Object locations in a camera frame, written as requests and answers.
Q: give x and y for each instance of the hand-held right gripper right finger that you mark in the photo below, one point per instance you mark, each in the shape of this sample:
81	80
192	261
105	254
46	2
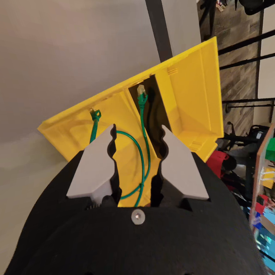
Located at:
182	171

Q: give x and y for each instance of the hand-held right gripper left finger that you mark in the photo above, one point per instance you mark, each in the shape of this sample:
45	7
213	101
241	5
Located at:
94	171

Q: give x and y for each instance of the yellow plastic bin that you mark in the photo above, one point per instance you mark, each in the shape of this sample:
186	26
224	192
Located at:
193	86

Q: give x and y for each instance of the black bin divider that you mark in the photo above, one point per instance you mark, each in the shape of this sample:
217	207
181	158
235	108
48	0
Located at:
156	103

